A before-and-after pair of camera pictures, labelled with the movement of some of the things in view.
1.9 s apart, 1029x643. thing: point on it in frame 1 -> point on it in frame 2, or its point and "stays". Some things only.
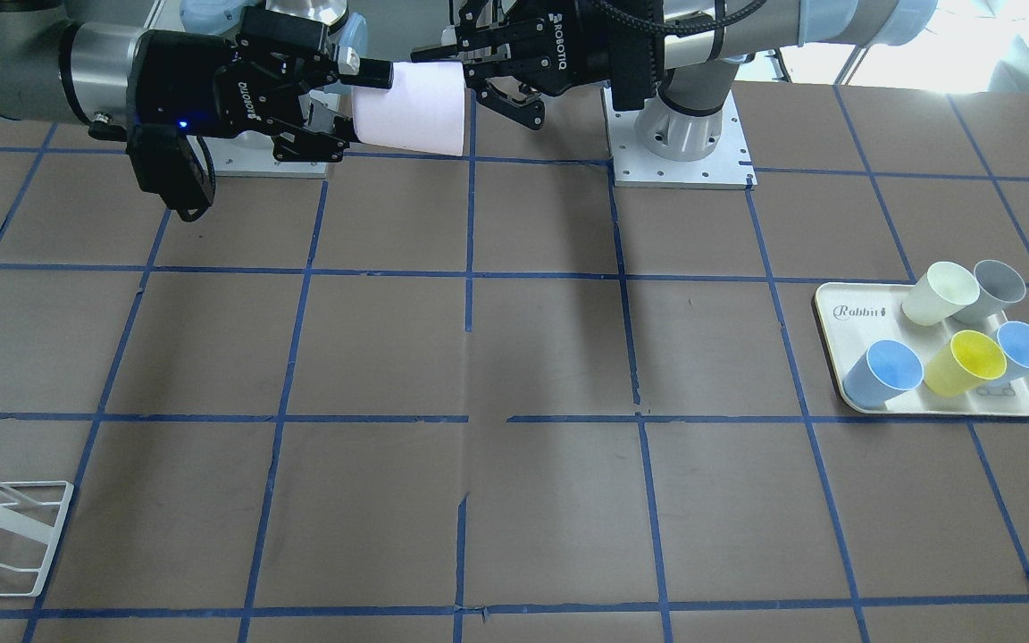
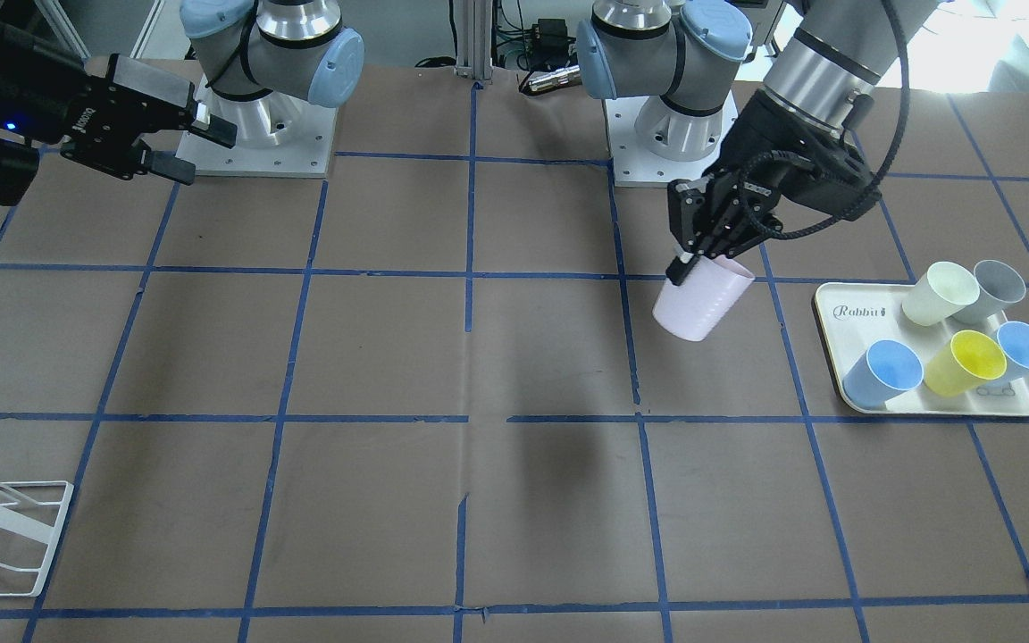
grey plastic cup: [999, 288] stays
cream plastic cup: [939, 292] stays
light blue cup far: [1024, 350] stays
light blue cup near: [885, 371] stays
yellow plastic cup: [971, 359] stays
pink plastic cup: [422, 108] -> [697, 305]
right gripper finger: [293, 144] -> [129, 159]
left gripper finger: [493, 29] -> [698, 212]
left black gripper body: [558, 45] -> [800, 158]
